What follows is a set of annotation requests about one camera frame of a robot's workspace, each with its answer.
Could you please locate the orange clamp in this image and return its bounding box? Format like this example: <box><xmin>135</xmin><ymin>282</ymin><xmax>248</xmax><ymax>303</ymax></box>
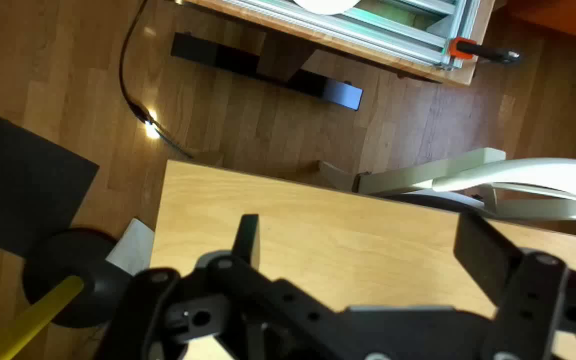
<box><xmin>445</xmin><ymin>36</ymin><xmax>523</xmax><ymax>69</ymax></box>

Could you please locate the white curved chair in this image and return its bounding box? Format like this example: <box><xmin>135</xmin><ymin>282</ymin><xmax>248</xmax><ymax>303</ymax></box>
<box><xmin>393</xmin><ymin>156</ymin><xmax>576</xmax><ymax>225</ymax></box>

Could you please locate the black round stand base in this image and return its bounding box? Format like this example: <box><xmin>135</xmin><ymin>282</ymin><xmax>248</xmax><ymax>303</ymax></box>
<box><xmin>22</xmin><ymin>228</ymin><xmax>131</xmax><ymax>330</ymax></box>

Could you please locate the black floor mat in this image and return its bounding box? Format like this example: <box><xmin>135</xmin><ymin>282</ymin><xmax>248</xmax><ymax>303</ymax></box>
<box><xmin>0</xmin><ymin>100</ymin><xmax>99</xmax><ymax>257</ymax></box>

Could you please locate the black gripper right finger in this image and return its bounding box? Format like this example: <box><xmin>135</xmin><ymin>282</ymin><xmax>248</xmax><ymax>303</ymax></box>
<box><xmin>451</xmin><ymin>210</ymin><xmax>523</xmax><ymax>304</ymax></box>

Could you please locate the black table foot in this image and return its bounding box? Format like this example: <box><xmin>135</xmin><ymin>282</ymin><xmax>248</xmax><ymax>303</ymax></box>
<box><xmin>170</xmin><ymin>31</ymin><xmax>363</xmax><ymax>114</ymax></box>

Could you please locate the black cable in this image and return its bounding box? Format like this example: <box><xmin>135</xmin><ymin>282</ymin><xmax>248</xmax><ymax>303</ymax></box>
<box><xmin>118</xmin><ymin>0</ymin><xmax>193</xmax><ymax>160</ymax></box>

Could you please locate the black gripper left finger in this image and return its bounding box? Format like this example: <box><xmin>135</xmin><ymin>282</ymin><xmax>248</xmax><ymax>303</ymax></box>
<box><xmin>229</xmin><ymin>213</ymin><xmax>260</xmax><ymax>264</ymax></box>

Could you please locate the white paper sheet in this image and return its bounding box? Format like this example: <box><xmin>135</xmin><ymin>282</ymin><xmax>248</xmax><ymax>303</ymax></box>
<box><xmin>103</xmin><ymin>218</ymin><xmax>158</xmax><ymax>277</ymax></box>

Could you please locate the wooden workbench with aluminium frame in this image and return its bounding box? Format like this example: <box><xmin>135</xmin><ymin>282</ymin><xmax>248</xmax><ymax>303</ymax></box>
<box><xmin>185</xmin><ymin>0</ymin><xmax>497</xmax><ymax>86</ymax></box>

